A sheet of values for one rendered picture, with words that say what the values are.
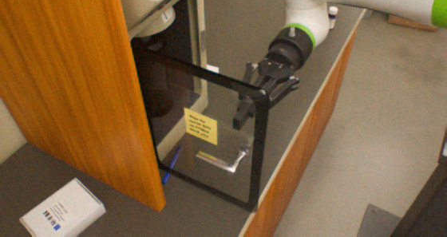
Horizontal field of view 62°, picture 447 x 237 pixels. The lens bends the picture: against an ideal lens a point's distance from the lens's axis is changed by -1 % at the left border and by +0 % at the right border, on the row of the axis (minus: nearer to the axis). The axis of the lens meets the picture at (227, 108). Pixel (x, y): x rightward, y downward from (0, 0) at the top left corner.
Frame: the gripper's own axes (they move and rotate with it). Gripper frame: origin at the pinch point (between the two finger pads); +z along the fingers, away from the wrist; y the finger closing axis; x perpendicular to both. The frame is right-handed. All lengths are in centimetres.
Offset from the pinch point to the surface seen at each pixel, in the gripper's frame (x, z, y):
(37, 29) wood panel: -15.3, 12.9, -36.4
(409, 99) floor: 128, -178, 42
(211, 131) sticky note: 4.3, 4.4, -5.3
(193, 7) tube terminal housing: -1.6, -26.2, -28.7
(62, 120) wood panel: 12.1, 12.9, -41.7
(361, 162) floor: 128, -108, 27
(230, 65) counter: 34, -48, -29
